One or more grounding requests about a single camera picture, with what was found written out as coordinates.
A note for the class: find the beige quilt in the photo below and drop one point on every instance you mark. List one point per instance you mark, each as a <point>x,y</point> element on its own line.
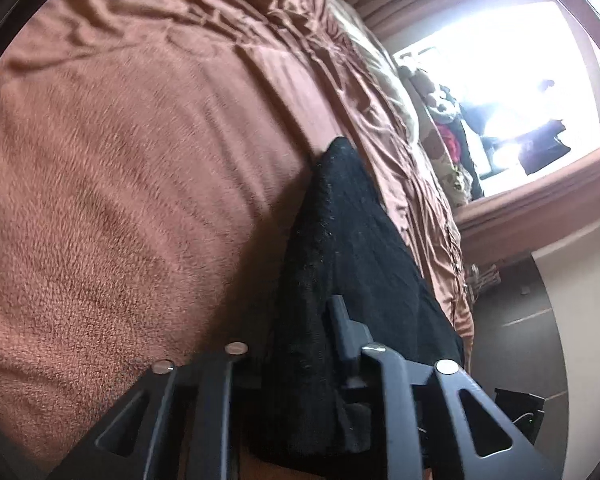
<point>375,65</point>

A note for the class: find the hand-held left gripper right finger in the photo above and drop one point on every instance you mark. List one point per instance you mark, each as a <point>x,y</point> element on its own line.
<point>347,335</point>

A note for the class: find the white rack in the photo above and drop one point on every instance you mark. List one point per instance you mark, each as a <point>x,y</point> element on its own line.
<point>482,280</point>

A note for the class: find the brown blanket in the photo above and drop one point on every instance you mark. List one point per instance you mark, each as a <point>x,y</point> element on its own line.
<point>130,185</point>

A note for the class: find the pile of clothes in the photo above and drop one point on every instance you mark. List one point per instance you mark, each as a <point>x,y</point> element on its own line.
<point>450,130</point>

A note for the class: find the black pants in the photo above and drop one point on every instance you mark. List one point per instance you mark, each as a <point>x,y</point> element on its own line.
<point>340,240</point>

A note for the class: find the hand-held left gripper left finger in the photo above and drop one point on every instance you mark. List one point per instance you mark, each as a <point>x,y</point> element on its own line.
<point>240,371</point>

